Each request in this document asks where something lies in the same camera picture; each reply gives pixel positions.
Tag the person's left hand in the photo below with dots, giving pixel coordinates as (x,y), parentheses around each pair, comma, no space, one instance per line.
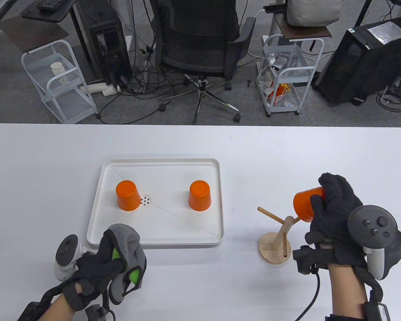
(93,271)

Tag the person's right hand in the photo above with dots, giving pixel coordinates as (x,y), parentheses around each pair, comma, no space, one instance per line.
(337,207)

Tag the orange cup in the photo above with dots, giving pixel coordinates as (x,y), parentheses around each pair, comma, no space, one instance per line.
(128,197)
(304,204)
(199,195)

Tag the green grey hand towel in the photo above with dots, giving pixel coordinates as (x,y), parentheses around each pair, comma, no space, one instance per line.
(130,240)

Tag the person's right forearm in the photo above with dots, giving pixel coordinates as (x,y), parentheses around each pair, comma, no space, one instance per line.
(347,291)

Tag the person's left forearm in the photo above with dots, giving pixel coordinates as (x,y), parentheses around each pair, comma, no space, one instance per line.
(58,309)

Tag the wooden cup rack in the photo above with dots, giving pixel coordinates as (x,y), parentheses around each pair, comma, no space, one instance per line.
(274,250)

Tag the grey white left controller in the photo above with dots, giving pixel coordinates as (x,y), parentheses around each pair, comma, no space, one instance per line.
(67,250)

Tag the grey white controller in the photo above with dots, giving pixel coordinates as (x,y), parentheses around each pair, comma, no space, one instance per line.
(67,250)
(371,227)

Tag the grey white right controller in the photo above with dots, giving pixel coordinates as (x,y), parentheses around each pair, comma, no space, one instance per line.
(371,227)

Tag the black left wrist tracker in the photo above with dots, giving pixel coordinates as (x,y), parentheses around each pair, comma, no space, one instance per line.
(30,312)

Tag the black wrist tracker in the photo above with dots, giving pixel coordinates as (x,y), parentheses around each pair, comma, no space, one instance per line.
(377,312)
(30,312)

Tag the black right wrist tracker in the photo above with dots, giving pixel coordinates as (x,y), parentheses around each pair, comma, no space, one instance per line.
(377,312)

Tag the white plastic tray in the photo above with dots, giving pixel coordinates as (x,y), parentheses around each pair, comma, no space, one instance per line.
(167,174)

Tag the orange snack packet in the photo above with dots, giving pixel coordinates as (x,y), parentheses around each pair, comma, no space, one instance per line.
(280,92)

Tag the black computer tower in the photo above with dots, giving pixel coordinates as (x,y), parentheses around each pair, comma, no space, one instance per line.
(361,67)
(103,33)

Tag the white metal cart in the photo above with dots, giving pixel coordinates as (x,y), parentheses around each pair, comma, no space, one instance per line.
(295,71)
(72,103)

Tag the white power adapter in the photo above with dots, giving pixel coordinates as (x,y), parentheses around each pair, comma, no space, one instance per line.
(279,63)

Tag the brown wooden board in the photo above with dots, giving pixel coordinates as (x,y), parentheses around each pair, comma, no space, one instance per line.
(304,32)
(33,35)

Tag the silver foil bag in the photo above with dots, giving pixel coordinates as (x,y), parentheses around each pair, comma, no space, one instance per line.
(387,32)

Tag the white plastic pipe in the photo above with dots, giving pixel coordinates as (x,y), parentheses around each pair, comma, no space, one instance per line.
(93,88)

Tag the beige fabric bag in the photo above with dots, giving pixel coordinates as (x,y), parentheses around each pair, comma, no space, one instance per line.
(310,13)

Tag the white plastic bottle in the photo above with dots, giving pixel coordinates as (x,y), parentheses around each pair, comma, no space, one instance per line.
(57,68)

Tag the black office chair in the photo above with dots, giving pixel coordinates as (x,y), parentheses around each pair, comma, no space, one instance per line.
(200,50)

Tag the black power bank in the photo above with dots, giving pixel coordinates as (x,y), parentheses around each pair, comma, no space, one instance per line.
(274,8)

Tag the black desk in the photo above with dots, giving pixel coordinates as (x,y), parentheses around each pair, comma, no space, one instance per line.
(53,16)

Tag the black keyboard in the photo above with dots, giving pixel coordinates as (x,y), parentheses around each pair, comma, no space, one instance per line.
(50,4)

